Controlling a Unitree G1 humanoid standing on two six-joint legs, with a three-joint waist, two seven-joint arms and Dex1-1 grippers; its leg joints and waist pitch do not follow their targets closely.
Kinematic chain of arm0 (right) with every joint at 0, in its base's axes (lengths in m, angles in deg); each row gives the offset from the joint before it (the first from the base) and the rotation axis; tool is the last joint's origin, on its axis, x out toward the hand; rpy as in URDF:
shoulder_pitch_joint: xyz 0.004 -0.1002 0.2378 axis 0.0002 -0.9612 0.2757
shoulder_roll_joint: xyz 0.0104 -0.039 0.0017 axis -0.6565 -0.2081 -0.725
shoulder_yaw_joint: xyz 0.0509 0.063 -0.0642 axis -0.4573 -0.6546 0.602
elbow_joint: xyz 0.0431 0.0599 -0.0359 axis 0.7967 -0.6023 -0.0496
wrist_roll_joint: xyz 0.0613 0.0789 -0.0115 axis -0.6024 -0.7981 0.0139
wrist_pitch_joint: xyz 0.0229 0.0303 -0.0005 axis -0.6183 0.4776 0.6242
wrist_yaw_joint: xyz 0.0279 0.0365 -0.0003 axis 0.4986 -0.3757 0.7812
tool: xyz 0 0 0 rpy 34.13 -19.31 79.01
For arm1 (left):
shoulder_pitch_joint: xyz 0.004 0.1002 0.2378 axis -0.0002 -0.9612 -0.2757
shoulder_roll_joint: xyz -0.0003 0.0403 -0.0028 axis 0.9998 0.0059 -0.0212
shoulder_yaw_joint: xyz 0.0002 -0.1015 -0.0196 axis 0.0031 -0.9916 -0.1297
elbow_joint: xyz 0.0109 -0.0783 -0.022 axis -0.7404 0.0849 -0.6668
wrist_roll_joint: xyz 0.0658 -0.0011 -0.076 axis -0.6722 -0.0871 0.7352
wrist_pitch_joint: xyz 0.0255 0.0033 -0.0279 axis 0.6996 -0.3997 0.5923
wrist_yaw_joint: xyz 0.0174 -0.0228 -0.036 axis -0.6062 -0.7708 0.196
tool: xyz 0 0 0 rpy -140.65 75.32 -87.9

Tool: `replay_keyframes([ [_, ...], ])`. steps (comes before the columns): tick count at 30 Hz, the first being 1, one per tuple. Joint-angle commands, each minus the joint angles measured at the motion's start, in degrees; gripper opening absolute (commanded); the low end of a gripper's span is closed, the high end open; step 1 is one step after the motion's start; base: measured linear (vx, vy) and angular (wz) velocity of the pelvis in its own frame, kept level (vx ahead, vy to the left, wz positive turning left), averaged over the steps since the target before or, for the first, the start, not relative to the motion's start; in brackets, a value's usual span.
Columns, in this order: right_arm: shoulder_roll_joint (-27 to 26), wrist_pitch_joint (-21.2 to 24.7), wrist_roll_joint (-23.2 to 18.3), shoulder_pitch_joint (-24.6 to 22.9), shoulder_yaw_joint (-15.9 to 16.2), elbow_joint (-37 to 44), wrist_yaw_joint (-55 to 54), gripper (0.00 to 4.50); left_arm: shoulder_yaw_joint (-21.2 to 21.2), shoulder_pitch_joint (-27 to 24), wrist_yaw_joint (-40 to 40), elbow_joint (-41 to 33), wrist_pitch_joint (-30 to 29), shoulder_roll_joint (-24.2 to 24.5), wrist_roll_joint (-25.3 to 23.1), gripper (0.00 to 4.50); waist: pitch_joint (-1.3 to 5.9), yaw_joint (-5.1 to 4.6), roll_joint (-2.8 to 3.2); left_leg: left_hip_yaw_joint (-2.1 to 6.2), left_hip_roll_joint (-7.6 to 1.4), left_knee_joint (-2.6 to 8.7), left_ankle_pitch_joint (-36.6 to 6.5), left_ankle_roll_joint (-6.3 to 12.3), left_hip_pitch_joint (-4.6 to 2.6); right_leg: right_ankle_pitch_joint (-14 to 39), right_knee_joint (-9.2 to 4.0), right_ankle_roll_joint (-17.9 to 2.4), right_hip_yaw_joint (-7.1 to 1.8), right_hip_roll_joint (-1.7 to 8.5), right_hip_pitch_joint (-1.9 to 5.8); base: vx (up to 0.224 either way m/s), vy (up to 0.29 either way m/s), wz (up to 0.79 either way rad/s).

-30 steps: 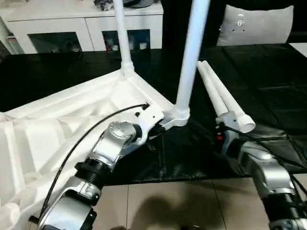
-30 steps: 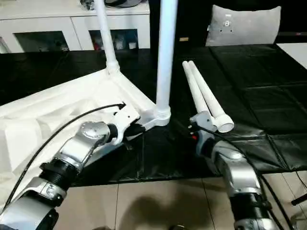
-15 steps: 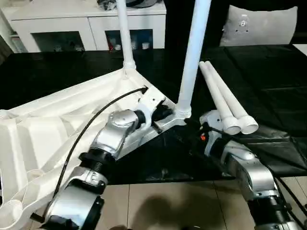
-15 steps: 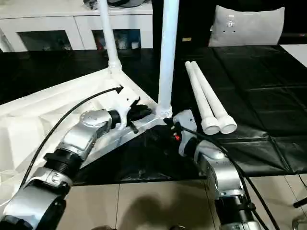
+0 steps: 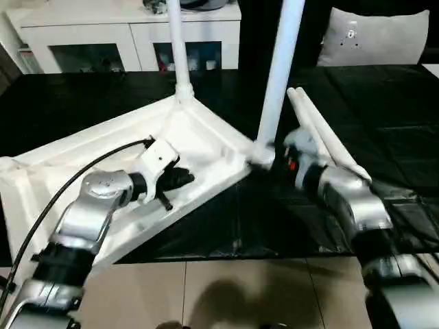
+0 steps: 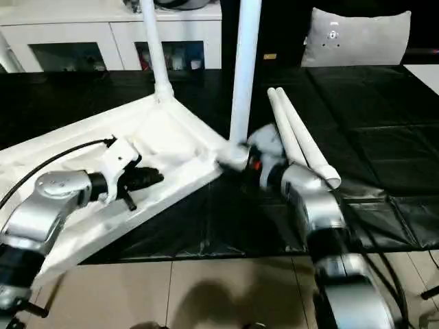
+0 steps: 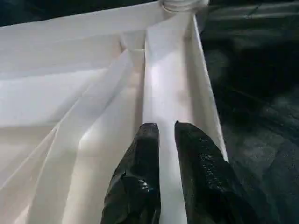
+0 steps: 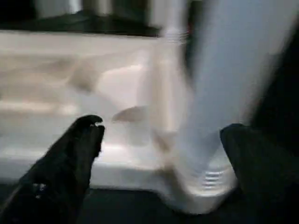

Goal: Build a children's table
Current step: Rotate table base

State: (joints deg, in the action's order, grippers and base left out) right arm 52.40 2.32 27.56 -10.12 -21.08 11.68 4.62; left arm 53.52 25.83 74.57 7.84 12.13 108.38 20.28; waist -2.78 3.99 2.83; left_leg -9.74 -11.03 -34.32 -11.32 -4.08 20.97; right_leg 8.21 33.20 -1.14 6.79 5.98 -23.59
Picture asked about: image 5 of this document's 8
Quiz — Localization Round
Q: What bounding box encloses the white plastic table leg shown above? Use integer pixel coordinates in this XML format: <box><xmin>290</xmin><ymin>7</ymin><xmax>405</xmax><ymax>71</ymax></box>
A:
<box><xmin>167</xmin><ymin>0</ymin><xmax>196</xmax><ymax>103</ymax></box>
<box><xmin>295</xmin><ymin>86</ymin><xmax>374</xmax><ymax>184</ymax></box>
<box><xmin>286</xmin><ymin>87</ymin><xmax>332</xmax><ymax>158</ymax></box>
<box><xmin>249</xmin><ymin>0</ymin><xmax>307</xmax><ymax>171</ymax></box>

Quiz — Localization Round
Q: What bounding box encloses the flat white board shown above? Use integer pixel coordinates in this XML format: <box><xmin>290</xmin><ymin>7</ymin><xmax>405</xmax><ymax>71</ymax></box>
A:
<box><xmin>420</xmin><ymin>62</ymin><xmax>439</xmax><ymax>82</ymax></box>

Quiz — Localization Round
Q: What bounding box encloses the black box with gold label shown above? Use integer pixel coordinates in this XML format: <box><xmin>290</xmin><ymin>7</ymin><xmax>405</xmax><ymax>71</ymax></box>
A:
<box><xmin>238</xmin><ymin>0</ymin><xmax>332</xmax><ymax>71</ymax></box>

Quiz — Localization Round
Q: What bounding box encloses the grey round appliance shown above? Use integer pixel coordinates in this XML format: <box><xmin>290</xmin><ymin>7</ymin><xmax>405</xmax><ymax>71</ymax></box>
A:
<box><xmin>180</xmin><ymin>0</ymin><xmax>230</xmax><ymax>11</ymax></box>

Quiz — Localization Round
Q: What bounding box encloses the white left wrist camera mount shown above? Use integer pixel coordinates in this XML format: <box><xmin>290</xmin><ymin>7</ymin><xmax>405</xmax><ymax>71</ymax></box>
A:
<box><xmin>136</xmin><ymin>139</ymin><xmax>182</xmax><ymax>206</ymax></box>

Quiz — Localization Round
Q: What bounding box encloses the grey printed cushion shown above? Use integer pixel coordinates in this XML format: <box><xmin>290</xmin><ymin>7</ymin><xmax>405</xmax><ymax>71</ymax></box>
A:
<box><xmin>316</xmin><ymin>7</ymin><xmax>431</xmax><ymax>68</ymax></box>

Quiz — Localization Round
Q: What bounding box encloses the white cabinet with glass doors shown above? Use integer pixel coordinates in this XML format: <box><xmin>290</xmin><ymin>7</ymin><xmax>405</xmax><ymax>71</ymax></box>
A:
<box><xmin>5</xmin><ymin>0</ymin><xmax>241</xmax><ymax>75</ymax></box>

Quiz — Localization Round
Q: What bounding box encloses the black tangled item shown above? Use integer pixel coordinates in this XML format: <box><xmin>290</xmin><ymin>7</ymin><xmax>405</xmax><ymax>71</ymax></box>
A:
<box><xmin>143</xmin><ymin>0</ymin><xmax>166</xmax><ymax>15</ymax></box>

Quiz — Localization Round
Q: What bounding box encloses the white plastic table top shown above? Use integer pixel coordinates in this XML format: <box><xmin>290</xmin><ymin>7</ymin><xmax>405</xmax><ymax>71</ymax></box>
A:
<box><xmin>0</xmin><ymin>94</ymin><xmax>257</xmax><ymax>265</ymax></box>

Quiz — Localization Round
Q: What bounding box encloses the black work mat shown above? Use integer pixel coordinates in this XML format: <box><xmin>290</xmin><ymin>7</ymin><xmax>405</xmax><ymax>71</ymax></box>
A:
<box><xmin>0</xmin><ymin>64</ymin><xmax>439</xmax><ymax>265</ymax></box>

